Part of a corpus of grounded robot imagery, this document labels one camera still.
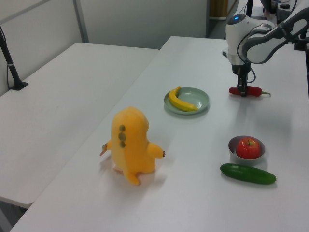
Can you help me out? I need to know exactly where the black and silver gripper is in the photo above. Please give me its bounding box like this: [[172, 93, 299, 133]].
[[228, 54, 252, 98]]

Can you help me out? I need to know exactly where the red chili pepper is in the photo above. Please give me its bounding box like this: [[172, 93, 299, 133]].
[[228, 86, 271, 98]]

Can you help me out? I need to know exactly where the pale green plastic plate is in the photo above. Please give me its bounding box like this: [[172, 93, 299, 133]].
[[164, 87, 210, 116]]

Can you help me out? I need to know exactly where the red apple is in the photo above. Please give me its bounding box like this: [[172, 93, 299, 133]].
[[236, 136, 262, 160]]

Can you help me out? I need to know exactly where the grey bowl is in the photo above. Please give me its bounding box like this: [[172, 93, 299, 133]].
[[228, 135, 266, 166]]

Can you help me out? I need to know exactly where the yellow banana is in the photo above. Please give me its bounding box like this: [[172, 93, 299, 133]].
[[168, 86, 199, 112]]

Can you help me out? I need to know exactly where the black clamp stand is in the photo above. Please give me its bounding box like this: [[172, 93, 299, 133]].
[[293, 31, 309, 51]]

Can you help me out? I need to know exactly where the green cucumber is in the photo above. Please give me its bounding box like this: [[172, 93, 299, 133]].
[[220, 163, 277, 185]]

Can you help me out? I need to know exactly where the yellow plush toy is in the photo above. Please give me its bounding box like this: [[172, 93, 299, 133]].
[[99, 106, 167, 187]]

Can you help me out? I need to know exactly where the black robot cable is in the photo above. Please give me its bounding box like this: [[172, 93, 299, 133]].
[[236, 22, 257, 84]]

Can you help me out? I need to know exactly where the grey partition post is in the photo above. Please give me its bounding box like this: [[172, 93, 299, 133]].
[[72, 0, 89, 44]]

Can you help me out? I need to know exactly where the black camera stand pole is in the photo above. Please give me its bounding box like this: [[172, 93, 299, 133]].
[[0, 25, 29, 91]]

